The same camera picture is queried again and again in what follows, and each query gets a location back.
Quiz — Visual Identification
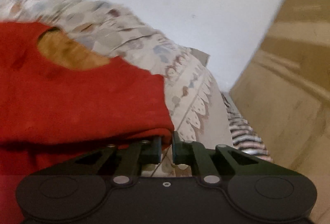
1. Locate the black white pink striped sheet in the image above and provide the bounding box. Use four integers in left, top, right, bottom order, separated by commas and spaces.
222, 93, 273, 162

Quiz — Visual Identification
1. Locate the wooden plywood board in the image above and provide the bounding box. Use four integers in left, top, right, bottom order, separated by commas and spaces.
230, 0, 329, 223

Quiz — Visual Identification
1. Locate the red long-sleeve sweater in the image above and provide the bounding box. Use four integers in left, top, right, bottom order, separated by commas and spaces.
1, 22, 174, 223

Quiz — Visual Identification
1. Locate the patterned heart print quilt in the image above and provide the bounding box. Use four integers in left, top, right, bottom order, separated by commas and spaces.
0, 0, 234, 178

